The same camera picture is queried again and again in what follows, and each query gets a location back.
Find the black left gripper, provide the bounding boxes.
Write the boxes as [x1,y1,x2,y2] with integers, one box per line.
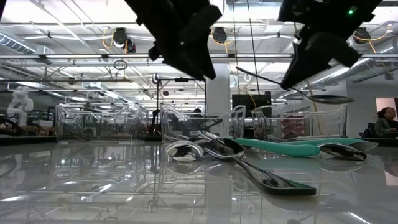
[124,0,223,80]

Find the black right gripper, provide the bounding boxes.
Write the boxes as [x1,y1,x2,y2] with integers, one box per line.
[278,0,382,90]

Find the metal spoon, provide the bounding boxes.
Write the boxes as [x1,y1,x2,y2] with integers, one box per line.
[235,65,355,105]

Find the person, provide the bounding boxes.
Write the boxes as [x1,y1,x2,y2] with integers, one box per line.
[374,106,398,138]
[189,108,206,131]

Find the clear plastic bin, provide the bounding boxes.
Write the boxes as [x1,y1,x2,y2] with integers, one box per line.
[55,104,149,141]
[160,104,246,142]
[251,105,348,139]

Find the red box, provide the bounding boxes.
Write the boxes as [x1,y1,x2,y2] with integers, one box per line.
[281,115,307,136]

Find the black monitor screen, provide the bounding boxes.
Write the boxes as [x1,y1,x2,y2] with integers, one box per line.
[231,93,273,119]

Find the white robot statue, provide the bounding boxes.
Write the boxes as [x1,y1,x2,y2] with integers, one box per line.
[6,86,34,128]

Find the black metal frame stand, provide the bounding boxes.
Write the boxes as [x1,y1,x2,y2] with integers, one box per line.
[155,77,208,138]

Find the silver ventilation duct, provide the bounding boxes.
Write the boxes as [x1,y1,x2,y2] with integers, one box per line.
[0,32,55,65]
[310,40,398,88]

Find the black hanging cable ring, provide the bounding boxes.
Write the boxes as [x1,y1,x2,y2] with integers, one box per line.
[113,59,128,71]

